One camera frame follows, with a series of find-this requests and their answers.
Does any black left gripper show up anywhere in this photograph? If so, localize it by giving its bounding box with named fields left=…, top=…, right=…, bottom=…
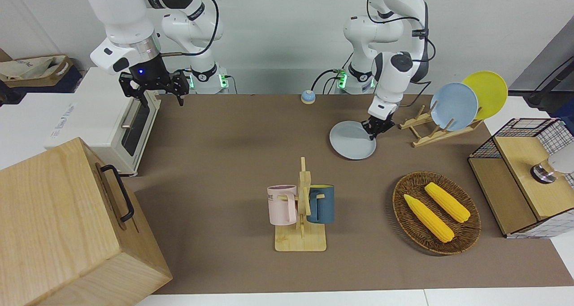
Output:
left=362, top=112, right=396, bottom=140

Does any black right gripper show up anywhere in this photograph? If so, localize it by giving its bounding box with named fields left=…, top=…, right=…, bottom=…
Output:
left=119, top=55, right=190, bottom=113

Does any gray plate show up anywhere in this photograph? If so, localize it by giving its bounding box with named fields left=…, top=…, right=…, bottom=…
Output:
left=329, top=120, right=377, bottom=160

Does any wooden plate rack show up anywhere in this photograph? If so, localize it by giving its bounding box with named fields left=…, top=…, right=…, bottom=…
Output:
left=398, top=105, right=484, bottom=148

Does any light blue plate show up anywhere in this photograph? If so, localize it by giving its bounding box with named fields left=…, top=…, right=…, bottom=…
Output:
left=430, top=83, right=479, bottom=131

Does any yellow plate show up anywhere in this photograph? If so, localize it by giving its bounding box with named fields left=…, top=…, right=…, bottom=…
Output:
left=462, top=71, right=509, bottom=120

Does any white toaster oven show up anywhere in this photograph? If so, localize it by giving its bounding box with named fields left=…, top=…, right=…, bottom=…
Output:
left=43, top=67, right=161, bottom=176

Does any brown table mat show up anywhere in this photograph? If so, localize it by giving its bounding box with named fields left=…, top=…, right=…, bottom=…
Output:
left=130, top=93, right=574, bottom=295

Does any dark blue mug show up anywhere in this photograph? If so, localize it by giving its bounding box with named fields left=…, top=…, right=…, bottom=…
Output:
left=307, top=184, right=335, bottom=224

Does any dark blue bin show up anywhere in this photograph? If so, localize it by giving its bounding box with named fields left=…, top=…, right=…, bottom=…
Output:
left=0, top=66, right=83, bottom=95

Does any yellow corn cob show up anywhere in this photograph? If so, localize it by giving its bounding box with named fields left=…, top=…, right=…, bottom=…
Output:
left=424, top=182, right=471, bottom=223
left=404, top=194, right=455, bottom=243

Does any brown wicker basket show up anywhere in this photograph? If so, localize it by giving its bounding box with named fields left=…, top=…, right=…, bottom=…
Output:
left=392, top=171, right=482, bottom=255

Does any pink mug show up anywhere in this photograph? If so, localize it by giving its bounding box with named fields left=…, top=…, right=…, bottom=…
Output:
left=267, top=185, right=298, bottom=226

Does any wooden mug rack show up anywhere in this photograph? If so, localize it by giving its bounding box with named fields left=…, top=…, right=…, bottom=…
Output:
left=274, top=157, right=327, bottom=252

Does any brown box with cloth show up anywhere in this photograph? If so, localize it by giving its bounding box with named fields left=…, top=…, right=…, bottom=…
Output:
left=0, top=55, right=74, bottom=89

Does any wooden box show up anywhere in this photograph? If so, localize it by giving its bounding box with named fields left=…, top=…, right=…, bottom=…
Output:
left=0, top=137, right=173, bottom=306

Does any black tripod pole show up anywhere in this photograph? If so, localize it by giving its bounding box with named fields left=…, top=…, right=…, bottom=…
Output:
left=528, top=57, right=574, bottom=107

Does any oven door handle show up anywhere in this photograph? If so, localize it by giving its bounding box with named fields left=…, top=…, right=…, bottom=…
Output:
left=120, top=97, right=143, bottom=129

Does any black base power cable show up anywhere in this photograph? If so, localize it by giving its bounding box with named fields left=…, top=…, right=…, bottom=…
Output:
left=312, top=68, right=344, bottom=95

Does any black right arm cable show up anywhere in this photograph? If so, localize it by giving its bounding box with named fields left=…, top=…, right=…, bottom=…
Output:
left=159, top=0, right=220, bottom=57

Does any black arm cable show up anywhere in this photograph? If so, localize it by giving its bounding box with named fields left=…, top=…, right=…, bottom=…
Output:
left=159, top=0, right=220, bottom=57
left=365, top=0, right=436, bottom=107

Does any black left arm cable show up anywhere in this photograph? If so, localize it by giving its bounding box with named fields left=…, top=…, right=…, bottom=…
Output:
left=365, top=0, right=436, bottom=107

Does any black box handle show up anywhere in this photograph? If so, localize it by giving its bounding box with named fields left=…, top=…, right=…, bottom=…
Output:
left=100, top=164, right=135, bottom=223

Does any wooden wire mesh shelf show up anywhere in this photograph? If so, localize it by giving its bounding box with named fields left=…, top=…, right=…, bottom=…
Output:
left=468, top=118, right=574, bottom=239

